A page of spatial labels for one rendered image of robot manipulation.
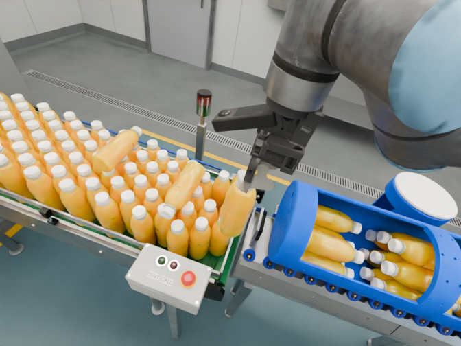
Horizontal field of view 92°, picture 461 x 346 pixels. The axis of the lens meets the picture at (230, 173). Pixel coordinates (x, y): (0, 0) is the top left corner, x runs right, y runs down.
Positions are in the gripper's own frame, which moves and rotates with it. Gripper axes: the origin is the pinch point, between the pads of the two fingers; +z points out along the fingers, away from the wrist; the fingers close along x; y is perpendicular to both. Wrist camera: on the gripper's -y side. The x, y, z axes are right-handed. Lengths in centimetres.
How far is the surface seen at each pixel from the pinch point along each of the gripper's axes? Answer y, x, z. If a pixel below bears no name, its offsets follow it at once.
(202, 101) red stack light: -29, 47, 15
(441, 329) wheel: 76, 4, 39
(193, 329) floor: 1, -9, 137
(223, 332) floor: 20, -5, 137
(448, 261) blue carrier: 58, 10, 13
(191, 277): -4.7, -14.7, 26.2
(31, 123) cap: -85, 15, 28
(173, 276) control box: -9.2, -15.7, 27.5
